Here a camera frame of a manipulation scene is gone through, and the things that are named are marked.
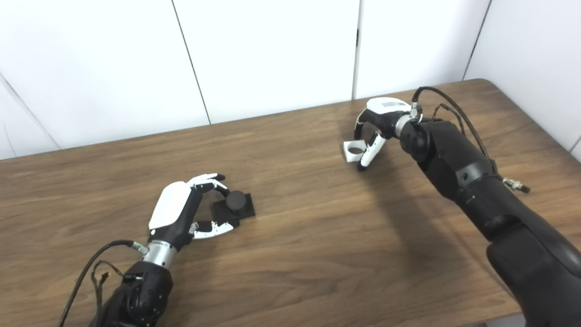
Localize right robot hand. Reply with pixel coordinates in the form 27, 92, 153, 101
353, 97, 413, 172

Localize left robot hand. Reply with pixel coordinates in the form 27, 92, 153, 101
148, 173, 241, 252

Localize white square piece with hole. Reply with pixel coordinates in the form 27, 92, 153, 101
343, 140, 369, 164

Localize black peg with square base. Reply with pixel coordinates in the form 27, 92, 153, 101
211, 190, 256, 222

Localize thin right arm wires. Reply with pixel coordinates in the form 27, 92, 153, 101
430, 103, 467, 135

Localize thin arm wires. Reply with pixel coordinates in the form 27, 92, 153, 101
430, 103, 467, 135
90, 260, 126, 301

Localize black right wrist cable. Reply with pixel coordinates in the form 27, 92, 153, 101
410, 86, 532, 194

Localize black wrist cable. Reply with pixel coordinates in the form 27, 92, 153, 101
58, 239, 150, 327
410, 86, 532, 194

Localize thin left arm wires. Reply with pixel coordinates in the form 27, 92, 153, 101
90, 260, 126, 301

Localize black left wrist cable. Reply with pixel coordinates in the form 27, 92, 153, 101
58, 239, 150, 327

